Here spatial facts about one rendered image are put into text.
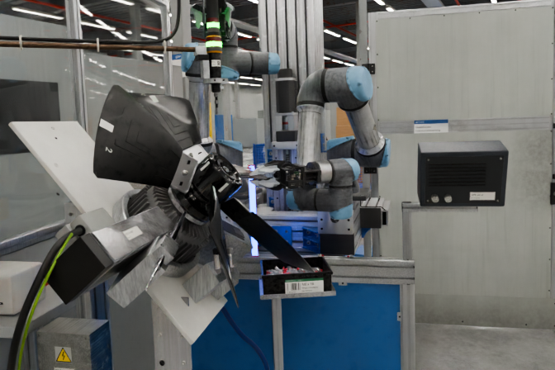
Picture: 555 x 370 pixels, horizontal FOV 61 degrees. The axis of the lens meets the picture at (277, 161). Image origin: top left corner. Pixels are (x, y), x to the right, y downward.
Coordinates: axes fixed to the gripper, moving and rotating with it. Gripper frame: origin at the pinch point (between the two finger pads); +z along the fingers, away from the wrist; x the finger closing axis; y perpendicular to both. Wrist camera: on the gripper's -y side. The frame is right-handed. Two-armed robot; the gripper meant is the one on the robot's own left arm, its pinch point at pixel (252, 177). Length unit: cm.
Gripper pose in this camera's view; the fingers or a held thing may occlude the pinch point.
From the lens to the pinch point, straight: 141.3
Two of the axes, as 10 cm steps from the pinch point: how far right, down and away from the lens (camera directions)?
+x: 0.0, 9.8, 1.8
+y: 4.3, 1.7, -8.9
